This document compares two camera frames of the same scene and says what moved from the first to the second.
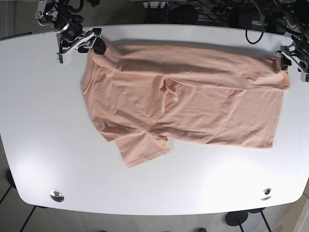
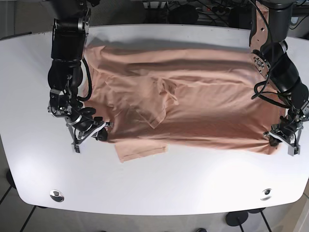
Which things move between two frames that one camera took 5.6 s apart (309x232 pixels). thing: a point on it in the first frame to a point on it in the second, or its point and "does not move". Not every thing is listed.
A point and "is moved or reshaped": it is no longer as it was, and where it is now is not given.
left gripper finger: (99, 47) to (102, 135)
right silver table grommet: (266, 194) does not move
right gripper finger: (302, 77) to (292, 151)
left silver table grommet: (56, 195) does not move
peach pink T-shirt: (142, 96) is moved or reshaped
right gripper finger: (285, 62) to (273, 142)
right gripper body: (299, 49) to (288, 129)
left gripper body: (71, 37) to (81, 122)
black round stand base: (234, 218) does not move
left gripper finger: (64, 58) to (77, 148)
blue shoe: (202, 230) does not move
